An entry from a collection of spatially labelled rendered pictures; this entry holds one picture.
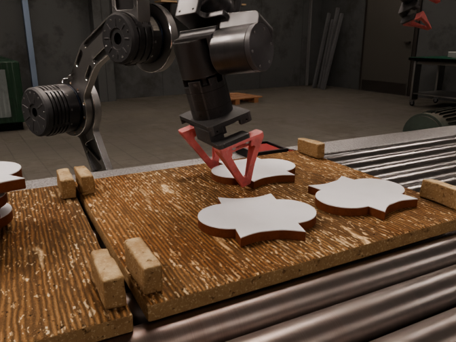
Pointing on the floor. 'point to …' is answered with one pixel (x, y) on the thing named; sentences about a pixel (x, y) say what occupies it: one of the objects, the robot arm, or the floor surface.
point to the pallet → (243, 98)
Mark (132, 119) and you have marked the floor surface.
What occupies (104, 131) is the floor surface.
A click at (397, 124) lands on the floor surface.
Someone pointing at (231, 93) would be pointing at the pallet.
